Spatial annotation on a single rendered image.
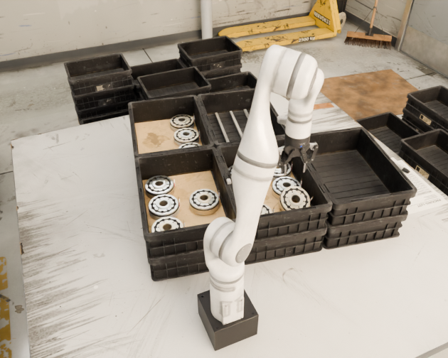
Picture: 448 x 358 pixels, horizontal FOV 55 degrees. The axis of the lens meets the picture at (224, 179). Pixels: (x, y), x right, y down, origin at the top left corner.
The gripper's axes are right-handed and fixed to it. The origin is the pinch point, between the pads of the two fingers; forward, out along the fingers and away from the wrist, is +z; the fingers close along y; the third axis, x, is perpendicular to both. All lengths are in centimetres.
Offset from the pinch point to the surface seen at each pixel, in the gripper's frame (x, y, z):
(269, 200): 5.8, -5.2, 18.4
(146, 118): 66, -45, 16
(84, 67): 190, -84, 47
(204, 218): 1.7, -29.3, 17.9
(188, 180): 22.2, -31.9, 18.0
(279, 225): -10.1, -6.9, 14.2
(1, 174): 152, -149, 100
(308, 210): -10.8, 2.2, 8.7
